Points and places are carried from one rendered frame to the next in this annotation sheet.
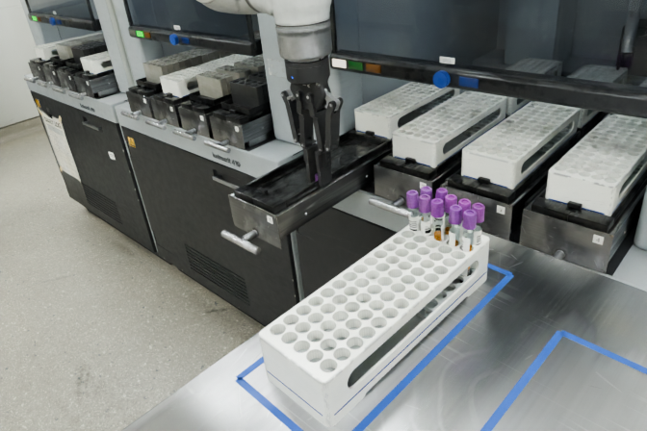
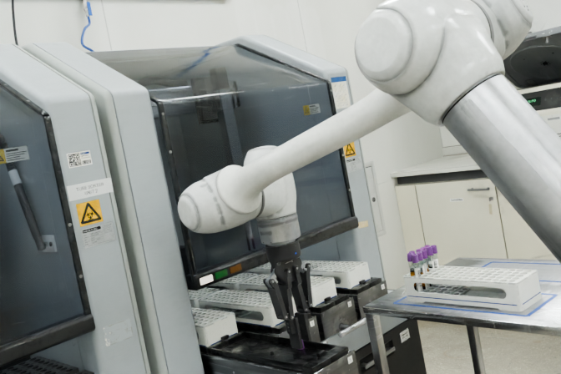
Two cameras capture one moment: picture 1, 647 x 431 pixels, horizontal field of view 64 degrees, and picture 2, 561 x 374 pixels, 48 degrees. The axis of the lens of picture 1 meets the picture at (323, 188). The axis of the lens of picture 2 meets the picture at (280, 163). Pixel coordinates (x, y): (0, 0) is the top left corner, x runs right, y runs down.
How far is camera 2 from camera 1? 1.61 m
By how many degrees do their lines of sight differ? 88
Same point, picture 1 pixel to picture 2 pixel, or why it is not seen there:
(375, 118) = (224, 321)
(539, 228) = (365, 300)
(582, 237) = (378, 290)
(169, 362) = not seen: outside the picture
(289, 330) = (510, 279)
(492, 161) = (325, 284)
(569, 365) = not seen: hidden behind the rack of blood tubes
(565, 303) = not seen: hidden behind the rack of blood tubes
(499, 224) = (351, 315)
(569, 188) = (356, 275)
